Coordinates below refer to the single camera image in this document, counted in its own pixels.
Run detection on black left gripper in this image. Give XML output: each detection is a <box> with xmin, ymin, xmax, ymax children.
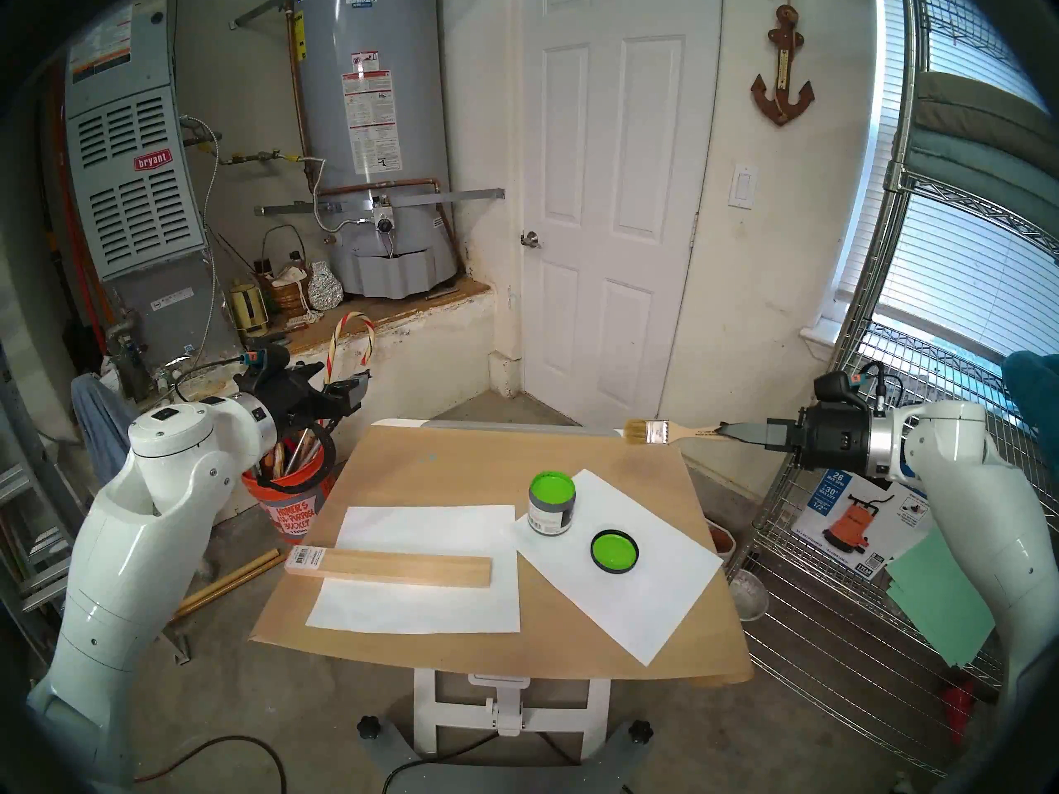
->
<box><xmin>263</xmin><ymin>364</ymin><xmax>371</xmax><ymax>428</ymax></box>

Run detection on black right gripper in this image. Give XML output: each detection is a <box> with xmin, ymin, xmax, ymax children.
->
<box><xmin>718</xmin><ymin>404</ymin><xmax>878</xmax><ymax>479</ymax></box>

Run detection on wooden chip paint brush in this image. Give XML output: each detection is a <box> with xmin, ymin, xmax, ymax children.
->
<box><xmin>623</xmin><ymin>419</ymin><xmax>733</xmax><ymax>446</ymax></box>

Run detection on black lid with green paint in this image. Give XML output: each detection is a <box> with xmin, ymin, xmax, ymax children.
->
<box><xmin>590</xmin><ymin>529</ymin><xmax>640</xmax><ymax>574</ymax></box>

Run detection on green paint sample jar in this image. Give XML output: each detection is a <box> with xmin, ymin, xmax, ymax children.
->
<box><xmin>528</xmin><ymin>471</ymin><xmax>577</xmax><ymax>536</ymax></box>

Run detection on striped candy cane decoration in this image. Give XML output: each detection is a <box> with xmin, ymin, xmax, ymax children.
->
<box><xmin>327</xmin><ymin>311</ymin><xmax>376</xmax><ymax>380</ymax></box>

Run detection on white water heater platform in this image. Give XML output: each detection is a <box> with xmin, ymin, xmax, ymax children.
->
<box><xmin>141</xmin><ymin>278</ymin><xmax>493</xmax><ymax>421</ymax></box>

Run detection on foil wrapped object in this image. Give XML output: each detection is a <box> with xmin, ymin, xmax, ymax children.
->
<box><xmin>306</xmin><ymin>261</ymin><xmax>343</xmax><ymax>311</ymax></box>

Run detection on brown hardboard table cover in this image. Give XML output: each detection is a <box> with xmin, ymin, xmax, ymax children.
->
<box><xmin>251</xmin><ymin>424</ymin><xmax>754</xmax><ymax>687</ymax></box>

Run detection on utility pump box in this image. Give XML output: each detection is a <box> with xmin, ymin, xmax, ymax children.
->
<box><xmin>790</xmin><ymin>468</ymin><xmax>934</xmax><ymax>582</ymax></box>

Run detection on orange plastic bucket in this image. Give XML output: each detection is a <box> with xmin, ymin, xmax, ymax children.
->
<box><xmin>242</xmin><ymin>441</ymin><xmax>336</xmax><ymax>538</ymax></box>

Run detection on clear glass bowl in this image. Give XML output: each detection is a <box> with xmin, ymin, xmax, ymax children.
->
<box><xmin>728</xmin><ymin>569</ymin><xmax>770</xmax><ymax>622</ymax></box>

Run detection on light wood plank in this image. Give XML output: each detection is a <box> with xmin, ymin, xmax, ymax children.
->
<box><xmin>285</xmin><ymin>546</ymin><xmax>494</xmax><ymax>589</ymax></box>

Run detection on white paper sheet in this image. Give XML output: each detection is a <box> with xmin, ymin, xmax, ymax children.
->
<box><xmin>305</xmin><ymin>505</ymin><xmax>521</xmax><ymax>635</ymax></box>
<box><xmin>511</xmin><ymin>470</ymin><xmax>724</xmax><ymax>667</ymax></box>

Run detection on wooden sticks bundle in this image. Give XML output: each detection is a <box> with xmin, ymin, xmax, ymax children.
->
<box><xmin>170</xmin><ymin>548</ymin><xmax>290</xmax><ymax>624</ymax></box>

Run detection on light green paper sheet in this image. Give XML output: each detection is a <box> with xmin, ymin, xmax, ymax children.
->
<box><xmin>885</xmin><ymin>526</ymin><xmax>996</xmax><ymax>667</ymax></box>

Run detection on blue cloth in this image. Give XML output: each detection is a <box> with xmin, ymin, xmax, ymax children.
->
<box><xmin>70</xmin><ymin>372</ymin><xmax>137</xmax><ymax>487</ymax></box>

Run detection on white window blinds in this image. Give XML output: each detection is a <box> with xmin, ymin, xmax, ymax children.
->
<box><xmin>836</xmin><ymin>0</ymin><xmax>1059</xmax><ymax>363</ymax></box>

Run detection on dark teal fabric object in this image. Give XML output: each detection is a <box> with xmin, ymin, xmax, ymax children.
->
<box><xmin>1003</xmin><ymin>352</ymin><xmax>1059</xmax><ymax>446</ymax></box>

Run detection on white panel door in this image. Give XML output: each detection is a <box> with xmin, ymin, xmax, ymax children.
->
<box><xmin>521</xmin><ymin>0</ymin><xmax>722</xmax><ymax>433</ymax></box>

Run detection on grey water heater tank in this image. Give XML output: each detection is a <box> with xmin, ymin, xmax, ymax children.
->
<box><xmin>294</xmin><ymin>0</ymin><xmax>460</xmax><ymax>299</ymax></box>

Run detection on grey bryant furnace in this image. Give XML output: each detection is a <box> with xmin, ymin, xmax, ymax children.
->
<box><xmin>62</xmin><ymin>0</ymin><xmax>241</xmax><ymax>363</ymax></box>

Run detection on teal folded cushion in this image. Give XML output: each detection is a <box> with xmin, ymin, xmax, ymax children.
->
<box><xmin>902</xmin><ymin>127</ymin><xmax>1059</xmax><ymax>222</ymax></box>

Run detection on red plastic object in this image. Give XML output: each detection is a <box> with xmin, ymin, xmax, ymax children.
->
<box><xmin>943</xmin><ymin>681</ymin><xmax>977</xmax><ymax>748</ymax></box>

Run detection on tan board table top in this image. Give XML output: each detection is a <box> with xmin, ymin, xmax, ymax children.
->
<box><xmin>372</xmin><ymin>419</ymin><xmax>675</xmax><ymax>760</ymax></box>

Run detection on aluminium ladder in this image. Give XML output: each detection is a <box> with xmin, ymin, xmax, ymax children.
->
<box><xmin>0</xmin><ymin>346</ymin><xmax>84</xmax><ymax>661</ymax></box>

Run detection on olive folded cushion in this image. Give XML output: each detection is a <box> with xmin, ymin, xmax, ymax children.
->
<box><xmin>914</xmin><ymin>71</ymin><xmax>1059</xmax><ymax>152</ymax></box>

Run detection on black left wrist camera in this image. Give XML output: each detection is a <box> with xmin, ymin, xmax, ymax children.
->
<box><xmin>238</xmin><ymin>344</ymin><xmax>290</xmax><ymax>380</ymax></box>

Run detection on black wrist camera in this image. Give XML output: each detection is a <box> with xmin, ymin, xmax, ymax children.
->
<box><xmin>813</xmin><ymin>362</ymin><xmax>886</xmax><ymax>406</ymax></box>
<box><xmin>238</xmin><ymin>344</ymin><xmax>290</xmax><ymax>380</ymax></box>

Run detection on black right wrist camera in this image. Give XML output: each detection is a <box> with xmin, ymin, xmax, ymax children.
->
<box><xmin>813</xmin><ymin>362</ymin><xmax>886</xmax><ymax>406</ymax></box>

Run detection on wicker basket with handle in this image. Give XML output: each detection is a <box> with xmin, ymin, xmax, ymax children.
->
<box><xmin>261</xmin><ymin>224</ymin><xmax>309</xmax><ymax>318</ymax></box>

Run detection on metal water heater strap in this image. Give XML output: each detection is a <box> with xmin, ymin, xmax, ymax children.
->
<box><xmin>256</xmin><ymin>189</ymin><xmax>506</xmax><ymax>217</ymax></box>

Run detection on chrome wire shelf rack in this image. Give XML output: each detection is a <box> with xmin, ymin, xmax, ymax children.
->
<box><xmin>745</xmin><ymin>0</ymin><xmax>1059</xmax><ymax>781</ymax></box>

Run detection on rusty anchor wall decoration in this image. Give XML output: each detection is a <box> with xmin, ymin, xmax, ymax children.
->
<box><xmin>750</xmin><ymin>0</ymin><xmax>816</xmax><ymax>127</ymax></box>

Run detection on black floor cable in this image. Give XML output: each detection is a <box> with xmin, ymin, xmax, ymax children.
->
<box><xmin>137</xmin><ymin>734</ymin><xmax>288</xmax><ymax>794</ymax></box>

